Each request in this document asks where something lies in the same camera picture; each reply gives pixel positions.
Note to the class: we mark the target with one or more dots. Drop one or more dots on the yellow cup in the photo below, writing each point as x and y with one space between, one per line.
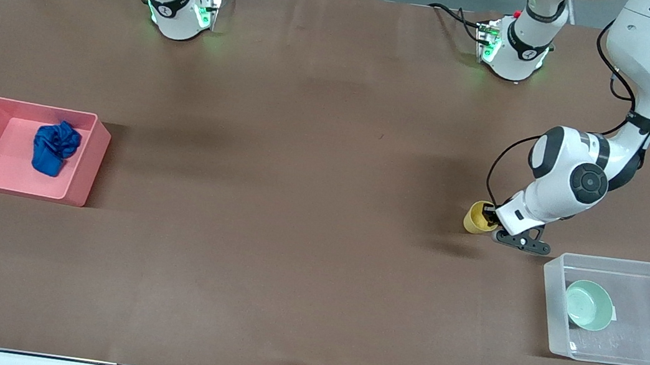
474 221

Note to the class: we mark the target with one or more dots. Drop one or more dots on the mint green bowl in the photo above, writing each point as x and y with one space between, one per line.
588 305

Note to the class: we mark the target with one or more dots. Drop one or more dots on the blue cloth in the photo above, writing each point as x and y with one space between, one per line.
53 147

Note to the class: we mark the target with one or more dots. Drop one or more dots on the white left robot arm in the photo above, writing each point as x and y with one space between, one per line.
570 177

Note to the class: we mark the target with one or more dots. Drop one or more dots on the grey base connector box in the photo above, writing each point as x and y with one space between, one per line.
208 7
488 40

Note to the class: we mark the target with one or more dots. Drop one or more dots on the pink plastic bin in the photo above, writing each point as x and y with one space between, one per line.
7 166

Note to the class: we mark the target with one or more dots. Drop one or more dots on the white square label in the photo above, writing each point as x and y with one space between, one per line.
614 313

